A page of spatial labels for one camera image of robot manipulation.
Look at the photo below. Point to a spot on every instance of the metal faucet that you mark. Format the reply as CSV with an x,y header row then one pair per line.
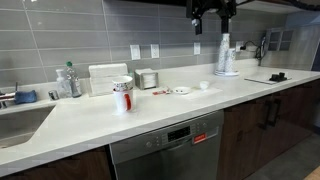
x,y
6,96

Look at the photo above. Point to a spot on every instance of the red and silver sachet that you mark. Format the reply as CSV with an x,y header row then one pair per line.
x,y
160,92

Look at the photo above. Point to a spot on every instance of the white wall outlet with plug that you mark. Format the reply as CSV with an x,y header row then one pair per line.
x,y
238,46

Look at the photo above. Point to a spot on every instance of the white round tray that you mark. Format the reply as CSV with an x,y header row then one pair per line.
x,y
226,74

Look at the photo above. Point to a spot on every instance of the grey framed wall panel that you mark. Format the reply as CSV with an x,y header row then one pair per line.
x,y
279,40

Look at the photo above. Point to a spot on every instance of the kitchen sink basin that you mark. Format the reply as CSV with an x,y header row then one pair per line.
x,y
20,126

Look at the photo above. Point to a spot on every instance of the small white plate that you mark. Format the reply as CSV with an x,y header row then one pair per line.
x,y
182,90

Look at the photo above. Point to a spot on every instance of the white flat board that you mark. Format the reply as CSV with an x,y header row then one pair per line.
x,y
258,79

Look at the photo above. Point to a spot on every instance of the stainless steel dishwasher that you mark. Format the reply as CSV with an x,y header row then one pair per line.
x,y
166,150

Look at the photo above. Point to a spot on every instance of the small metal can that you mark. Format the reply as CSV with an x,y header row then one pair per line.
x,y
53,95

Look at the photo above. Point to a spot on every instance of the short patterned paper cup stack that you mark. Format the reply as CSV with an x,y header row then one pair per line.
x,y
230,61

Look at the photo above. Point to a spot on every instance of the clear soap dispenser bottle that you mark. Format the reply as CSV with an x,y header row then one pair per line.
x,y
62,85

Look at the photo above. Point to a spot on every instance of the white paper towel stack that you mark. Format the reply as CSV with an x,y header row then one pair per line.
x,y
105,76

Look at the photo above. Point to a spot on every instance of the blue sponge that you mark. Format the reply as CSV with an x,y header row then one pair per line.
x,y
25,96

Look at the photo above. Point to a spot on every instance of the dark wood cabinet door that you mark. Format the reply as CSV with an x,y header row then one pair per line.
x,y
296,113
66,166
243,140

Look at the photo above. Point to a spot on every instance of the small white mug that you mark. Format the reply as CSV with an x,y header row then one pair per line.
x,y
204,85

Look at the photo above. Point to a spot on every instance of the black block object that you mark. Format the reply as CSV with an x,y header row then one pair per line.
x,y
277,77

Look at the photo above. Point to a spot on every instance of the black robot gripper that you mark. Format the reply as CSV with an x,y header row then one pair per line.
x,y
196,8

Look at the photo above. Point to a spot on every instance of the white upper cabinet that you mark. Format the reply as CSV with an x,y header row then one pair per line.
x,y
266,5

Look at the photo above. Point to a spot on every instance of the clear bottle with green cap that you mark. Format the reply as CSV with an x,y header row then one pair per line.
x,y
75,83

